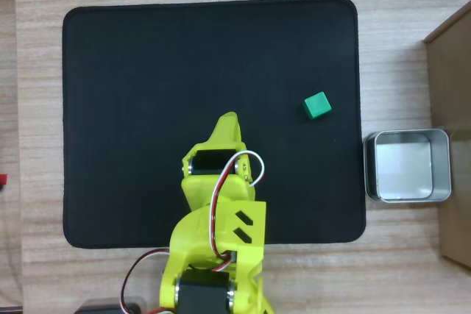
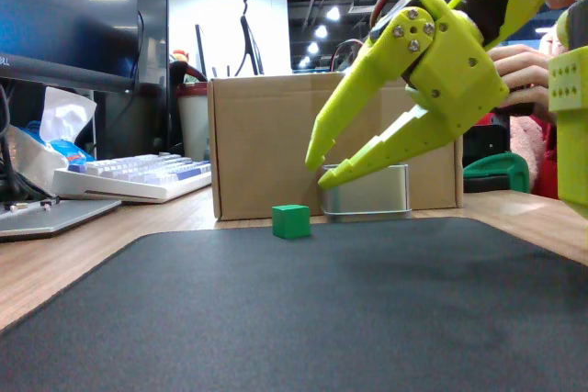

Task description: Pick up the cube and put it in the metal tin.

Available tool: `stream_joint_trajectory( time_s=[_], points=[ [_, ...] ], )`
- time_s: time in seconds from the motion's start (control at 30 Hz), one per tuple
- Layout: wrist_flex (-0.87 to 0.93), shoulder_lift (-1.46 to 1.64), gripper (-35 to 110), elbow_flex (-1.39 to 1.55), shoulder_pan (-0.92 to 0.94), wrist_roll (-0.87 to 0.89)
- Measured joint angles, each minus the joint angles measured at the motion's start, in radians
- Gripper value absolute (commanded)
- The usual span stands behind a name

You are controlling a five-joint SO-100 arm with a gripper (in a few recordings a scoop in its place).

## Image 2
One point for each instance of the silver monitor stand base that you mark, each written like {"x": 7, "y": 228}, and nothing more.
{"x": 50, "y": 217}

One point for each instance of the green cube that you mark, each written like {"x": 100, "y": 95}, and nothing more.
{"x": 290, "y": 222}

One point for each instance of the white and blue keyboard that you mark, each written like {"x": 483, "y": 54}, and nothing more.
{"x": 138, "y": 176}

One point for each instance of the yellow-green gripper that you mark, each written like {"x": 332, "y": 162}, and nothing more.
{"x": 452, "y": 84}

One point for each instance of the brown cardboard box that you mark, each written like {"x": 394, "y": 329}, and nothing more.
{"x": 262, "y": 135}

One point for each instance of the black desk mat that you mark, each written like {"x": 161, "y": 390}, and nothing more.
{"x": 294, "y": 314}

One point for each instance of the blue tissue pack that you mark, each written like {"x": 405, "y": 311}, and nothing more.
{"x": 59, "y": 130}

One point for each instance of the green clamp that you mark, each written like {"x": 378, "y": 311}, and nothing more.
{"x": 498, "y": 167}

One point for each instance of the person's hand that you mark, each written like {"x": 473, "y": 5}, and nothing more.
{"x": 523, "y": 73}

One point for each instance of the pink fleece sleeve forearm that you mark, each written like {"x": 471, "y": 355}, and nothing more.
{"x": 523, "y": 148}

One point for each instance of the black computer monitor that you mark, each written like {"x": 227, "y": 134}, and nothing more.
{"x": 59, "y": 15}

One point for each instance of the white bin with red rim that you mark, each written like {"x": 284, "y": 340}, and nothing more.
{"x": 193, "y": 126}

